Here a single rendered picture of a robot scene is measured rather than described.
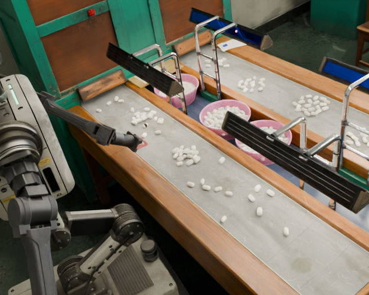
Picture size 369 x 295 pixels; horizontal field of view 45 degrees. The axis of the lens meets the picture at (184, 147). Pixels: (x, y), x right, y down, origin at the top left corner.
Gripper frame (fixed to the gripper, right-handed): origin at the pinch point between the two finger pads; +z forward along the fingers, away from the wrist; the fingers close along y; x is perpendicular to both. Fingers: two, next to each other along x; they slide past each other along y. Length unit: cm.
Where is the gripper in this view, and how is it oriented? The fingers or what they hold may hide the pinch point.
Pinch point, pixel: (145, 144)
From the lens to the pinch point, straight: 210.1
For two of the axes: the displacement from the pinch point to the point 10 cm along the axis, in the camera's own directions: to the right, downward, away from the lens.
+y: -5.9, -4.4, 6.7
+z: 7.0, 1.3, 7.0
